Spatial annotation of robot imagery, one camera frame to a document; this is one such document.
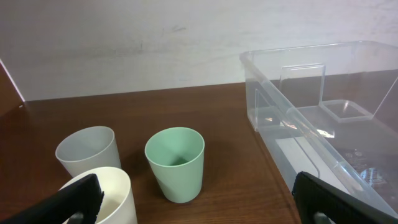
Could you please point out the clear plastic storage bin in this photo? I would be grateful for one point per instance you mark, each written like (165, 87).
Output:
(342, 98)

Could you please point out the green plastic cup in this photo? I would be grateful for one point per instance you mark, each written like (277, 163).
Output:
(176, 157)

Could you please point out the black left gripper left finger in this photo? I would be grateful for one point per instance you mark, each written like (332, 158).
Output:
(79, 202)

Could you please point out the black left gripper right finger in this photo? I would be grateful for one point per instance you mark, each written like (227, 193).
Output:
(320, 202)

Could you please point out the grey plastic cup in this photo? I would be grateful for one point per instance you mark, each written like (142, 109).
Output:
(88, 149)

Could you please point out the cream plastic cup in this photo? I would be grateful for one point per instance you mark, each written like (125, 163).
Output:
(118, 203)

